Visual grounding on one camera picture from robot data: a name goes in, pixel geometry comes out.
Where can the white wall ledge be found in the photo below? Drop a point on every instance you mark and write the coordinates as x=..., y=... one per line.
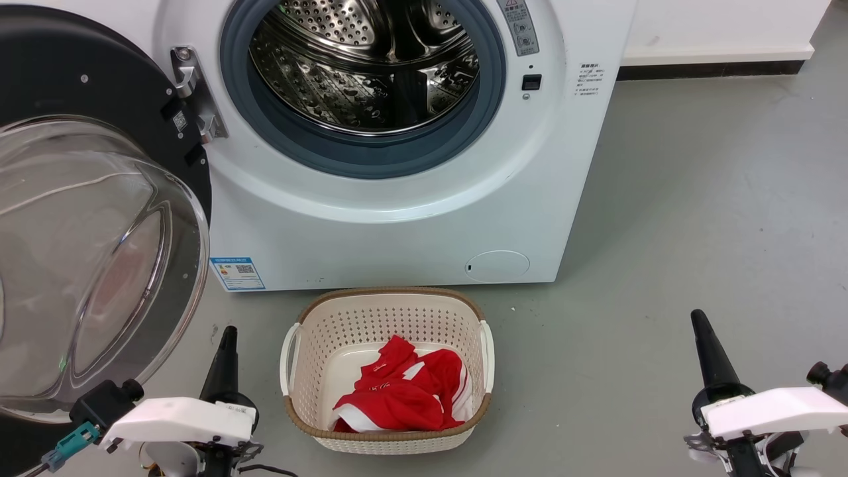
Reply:
x=715, y=30

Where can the metal door hinge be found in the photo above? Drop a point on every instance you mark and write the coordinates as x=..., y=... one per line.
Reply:
x=199, y=93

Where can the red and white garment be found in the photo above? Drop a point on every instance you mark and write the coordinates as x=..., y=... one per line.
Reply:
x=397, y=404

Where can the grey warning sticker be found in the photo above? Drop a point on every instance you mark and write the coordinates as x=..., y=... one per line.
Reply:
x=520, y=26

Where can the white front-load washing machine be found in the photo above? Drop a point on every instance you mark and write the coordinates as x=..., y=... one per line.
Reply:
x=397, y=245

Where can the steel perforated washer drum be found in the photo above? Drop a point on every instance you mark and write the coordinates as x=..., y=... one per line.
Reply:
x=364, y=73

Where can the white right wrist camera cover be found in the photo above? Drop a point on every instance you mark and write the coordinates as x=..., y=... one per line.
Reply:
x=775, y=411

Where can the small QR code sticker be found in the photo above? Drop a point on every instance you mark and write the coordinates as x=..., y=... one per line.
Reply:
x=180, y=120

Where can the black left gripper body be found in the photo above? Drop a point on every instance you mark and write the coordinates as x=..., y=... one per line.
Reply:
x=225, y=462

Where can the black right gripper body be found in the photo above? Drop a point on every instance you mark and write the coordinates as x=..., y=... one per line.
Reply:
x=748, y=454

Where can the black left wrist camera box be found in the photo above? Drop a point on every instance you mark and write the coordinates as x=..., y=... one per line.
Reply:
x=103, y=404

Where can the white left wrist camera cover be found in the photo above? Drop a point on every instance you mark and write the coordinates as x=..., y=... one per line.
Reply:
x=179, y=421

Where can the beige perforated laundry basket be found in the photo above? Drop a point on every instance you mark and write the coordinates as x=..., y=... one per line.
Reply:
x=371, y=317

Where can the black door latch socket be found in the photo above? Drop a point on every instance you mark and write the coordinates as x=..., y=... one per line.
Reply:
x=531, y=82

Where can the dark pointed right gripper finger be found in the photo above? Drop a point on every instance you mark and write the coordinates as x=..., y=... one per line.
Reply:
x=712, y=361

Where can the white wrist camera cover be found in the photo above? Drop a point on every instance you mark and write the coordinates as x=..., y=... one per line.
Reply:
x=775, y=411
x=179, y=421

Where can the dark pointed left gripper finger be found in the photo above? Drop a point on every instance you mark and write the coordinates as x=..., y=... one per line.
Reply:
x=224, y=371

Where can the blue energy label sticker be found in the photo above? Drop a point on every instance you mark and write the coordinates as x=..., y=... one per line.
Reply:
x=237, y=274

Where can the small printed text sticker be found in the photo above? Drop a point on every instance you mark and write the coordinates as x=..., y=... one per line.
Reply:
x=588, y=81

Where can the round white filter cover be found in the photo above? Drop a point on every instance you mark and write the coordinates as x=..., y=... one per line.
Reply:
x=497, y=267

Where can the black round glass washer door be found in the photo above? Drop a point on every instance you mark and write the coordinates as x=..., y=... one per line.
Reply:
x=86, y=73

